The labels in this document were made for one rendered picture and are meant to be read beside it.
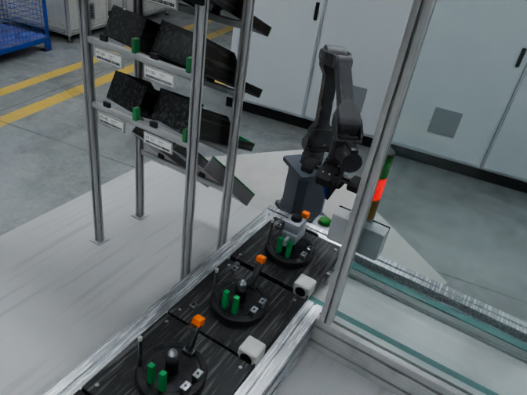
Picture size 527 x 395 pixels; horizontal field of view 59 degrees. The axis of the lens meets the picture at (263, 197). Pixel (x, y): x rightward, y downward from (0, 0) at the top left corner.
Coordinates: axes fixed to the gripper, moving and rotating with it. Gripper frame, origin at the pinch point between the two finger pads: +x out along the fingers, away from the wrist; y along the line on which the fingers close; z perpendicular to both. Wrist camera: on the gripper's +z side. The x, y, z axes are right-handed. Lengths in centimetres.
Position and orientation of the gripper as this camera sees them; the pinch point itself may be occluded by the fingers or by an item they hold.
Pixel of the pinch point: (329, 189)
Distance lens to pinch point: 140.3
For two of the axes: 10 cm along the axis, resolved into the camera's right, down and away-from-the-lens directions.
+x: -1.4, 8.2, 5.5
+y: 8.4, 3.9, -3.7
